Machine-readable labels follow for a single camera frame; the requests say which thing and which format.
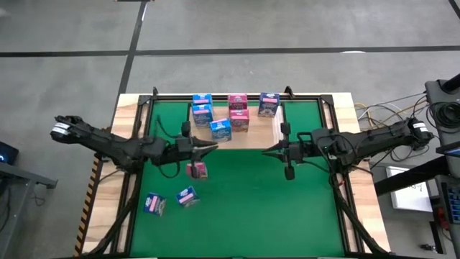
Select magenta Raisin Bran cereal box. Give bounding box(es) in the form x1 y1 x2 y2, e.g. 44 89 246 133
229 109 250 133
185 161 208 181
227 94 249 111

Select black metal beam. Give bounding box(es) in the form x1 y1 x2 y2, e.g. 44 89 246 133
373 155 460 196

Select grey equipment cart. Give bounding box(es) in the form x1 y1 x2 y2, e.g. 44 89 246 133
424 73 460 159

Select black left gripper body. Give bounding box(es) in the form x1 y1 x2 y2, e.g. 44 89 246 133
163 121 202 180

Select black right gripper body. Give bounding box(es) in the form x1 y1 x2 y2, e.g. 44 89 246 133
280 122 313 181

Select blue Frosted Flakes cereal box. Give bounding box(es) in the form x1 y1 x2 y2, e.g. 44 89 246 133
143 192 167 217
257 92 281 119
175 186 201 209

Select blue Rice Krispies cereal box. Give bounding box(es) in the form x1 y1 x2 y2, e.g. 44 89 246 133
191 103 214 128
192 94 213 106
209 117 233 143

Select grey metal desk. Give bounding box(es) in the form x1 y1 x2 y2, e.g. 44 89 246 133
0 160 59 259

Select green table mat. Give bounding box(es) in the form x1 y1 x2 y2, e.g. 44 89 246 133
129 101 345 258

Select black monitor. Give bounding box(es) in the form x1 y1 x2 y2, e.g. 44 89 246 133
0 140 19 165

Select white board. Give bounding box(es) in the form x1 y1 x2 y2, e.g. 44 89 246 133
386 165 434 213

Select yellow black hazard tape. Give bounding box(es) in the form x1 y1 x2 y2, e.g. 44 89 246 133
73 158 104 257

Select black table rig frame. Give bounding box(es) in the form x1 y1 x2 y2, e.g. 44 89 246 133
82 86 391 259

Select wooden tray board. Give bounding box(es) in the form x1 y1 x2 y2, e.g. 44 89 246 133
186 101 290 162

